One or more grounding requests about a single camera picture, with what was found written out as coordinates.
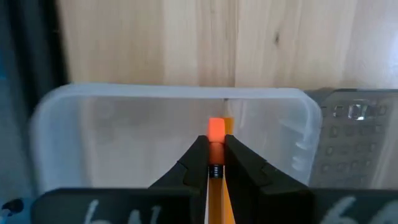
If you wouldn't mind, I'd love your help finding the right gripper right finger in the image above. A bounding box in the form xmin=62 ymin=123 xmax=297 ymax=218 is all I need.
xmin=223 ymin=133 xmax=315 ymax=224

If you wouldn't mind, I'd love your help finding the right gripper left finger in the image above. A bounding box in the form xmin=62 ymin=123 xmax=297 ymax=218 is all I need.
xmin=149 ymin=134 xmax=210 ymax=224

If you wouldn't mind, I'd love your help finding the clear plastic pencil case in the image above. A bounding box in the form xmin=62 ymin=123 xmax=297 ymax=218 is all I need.
xmin=29 ymin=81 xmax=398 ymax=195

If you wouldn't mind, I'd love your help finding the orange pencil pink eraser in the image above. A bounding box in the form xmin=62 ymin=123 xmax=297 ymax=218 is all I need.
xmin=206 ymin=116 xmax=236 ymax=224

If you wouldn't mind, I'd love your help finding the black aluminium table frame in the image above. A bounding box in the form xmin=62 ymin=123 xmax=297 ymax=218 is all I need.
xmin=6 ymin=0 xmax=70 ymax=125

